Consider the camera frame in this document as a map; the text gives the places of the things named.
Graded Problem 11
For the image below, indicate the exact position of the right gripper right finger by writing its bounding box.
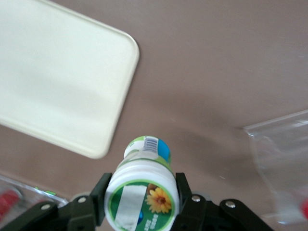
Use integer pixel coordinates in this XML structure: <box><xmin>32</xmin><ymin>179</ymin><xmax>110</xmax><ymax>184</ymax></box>
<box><xmin>171</xmin><ymin>172</ymin><xmax>275</xmax><ymax>231</ymax></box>

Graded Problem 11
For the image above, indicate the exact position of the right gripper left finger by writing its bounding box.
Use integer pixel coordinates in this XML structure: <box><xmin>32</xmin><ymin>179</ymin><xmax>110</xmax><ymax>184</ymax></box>
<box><xmin>0</xmin><ymin>172</ymin><xmax>113</xmax><ymax>231</ymax></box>

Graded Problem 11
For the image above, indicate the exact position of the red gum bottle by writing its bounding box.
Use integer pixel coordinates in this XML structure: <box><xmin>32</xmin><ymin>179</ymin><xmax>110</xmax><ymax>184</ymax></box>
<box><xmin>299</xmin><ymin>199</ymin><xmax>308</xmax><ymax>218</ymax></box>

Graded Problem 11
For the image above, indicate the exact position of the cream plastic tray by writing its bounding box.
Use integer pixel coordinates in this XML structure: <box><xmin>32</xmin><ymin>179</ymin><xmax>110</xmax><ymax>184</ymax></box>
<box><xmin>0</xmin><ymin>0</ymin><xmax>141</xmax><ymax>160</ymax></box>

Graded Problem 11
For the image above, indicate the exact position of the clear acrylic bottle rack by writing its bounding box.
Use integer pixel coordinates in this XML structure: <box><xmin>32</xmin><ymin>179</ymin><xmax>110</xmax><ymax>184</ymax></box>
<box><xmin>0</xmin><ymin>173</ymin><xmax>73</xmax><ymax>217</ymax></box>

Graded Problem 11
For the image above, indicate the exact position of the red cola bottle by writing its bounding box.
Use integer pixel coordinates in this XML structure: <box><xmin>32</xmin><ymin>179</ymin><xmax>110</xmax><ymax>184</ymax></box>
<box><xmin>0</xmin><ymin>189</ymin><xmax>20</xmax><ymax>216</ymax></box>

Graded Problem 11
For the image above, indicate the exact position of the clear acrylic tiered display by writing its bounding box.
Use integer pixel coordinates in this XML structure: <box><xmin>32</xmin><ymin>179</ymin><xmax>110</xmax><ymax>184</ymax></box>
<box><xmin>243</xmin><ymin>110</ymin><xmax>308</xmax><ymax>225</ymax></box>

